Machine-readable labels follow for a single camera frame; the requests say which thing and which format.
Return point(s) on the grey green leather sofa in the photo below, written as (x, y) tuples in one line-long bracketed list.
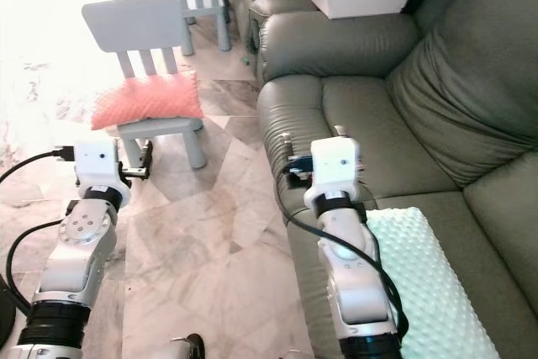
[(370, 107)]

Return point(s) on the mint green dotted pillow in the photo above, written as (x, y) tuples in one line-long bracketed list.
[(437, 283)]

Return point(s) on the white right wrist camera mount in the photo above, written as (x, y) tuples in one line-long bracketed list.
[(336, 166)]

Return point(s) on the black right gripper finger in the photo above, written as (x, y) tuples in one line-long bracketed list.
[(287, 147), (340, 132)]

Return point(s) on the pink dotted pillow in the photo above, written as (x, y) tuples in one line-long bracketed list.
[(147, 100)]

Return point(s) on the grey left robot leg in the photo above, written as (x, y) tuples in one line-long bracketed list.
[(181, 348)]

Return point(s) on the grey green leather armchair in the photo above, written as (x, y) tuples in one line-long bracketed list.
[(273, 3)]

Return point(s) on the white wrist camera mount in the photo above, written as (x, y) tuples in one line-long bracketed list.
[(336, 166), (97, 161)]

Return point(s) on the black round object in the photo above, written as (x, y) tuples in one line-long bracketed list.
[(6, 325)]

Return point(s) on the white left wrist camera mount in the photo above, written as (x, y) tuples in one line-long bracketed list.
[(97, 161)]

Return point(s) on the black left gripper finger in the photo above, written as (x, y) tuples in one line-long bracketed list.
[(147, 155)]

